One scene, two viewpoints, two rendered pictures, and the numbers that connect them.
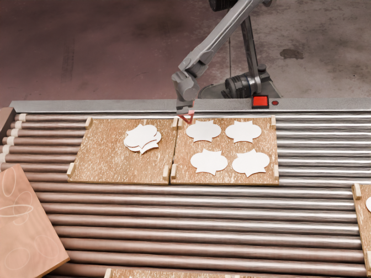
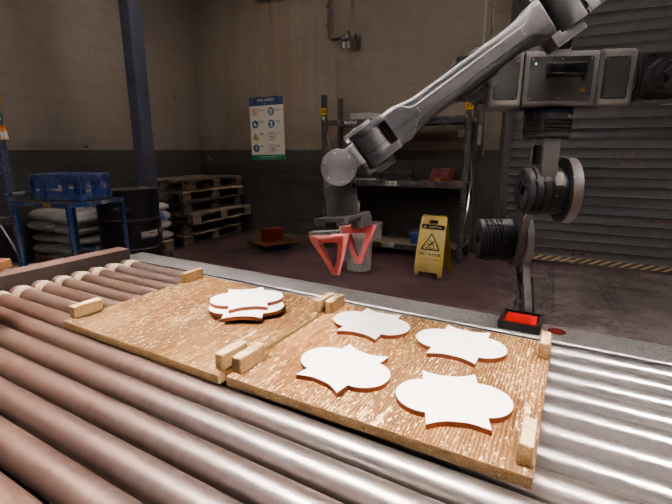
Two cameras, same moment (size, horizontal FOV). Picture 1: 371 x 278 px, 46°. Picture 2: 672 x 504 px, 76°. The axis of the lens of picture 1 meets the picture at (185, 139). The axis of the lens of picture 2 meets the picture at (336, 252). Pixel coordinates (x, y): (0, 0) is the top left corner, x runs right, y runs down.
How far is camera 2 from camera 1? 1.18 m
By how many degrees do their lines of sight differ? 36
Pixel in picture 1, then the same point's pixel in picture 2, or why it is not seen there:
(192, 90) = (344, 159)
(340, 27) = not seen: outside the picture
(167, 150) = (275, 330)
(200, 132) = (362, 322)
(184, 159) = (295, 350)
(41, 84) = not seen: hidden behind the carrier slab
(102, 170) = (132, 324)
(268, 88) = not seen: hidden behind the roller
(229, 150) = (408, 364)
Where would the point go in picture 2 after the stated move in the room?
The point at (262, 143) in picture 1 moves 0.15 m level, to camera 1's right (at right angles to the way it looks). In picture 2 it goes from (503, 374) to (620, 391)
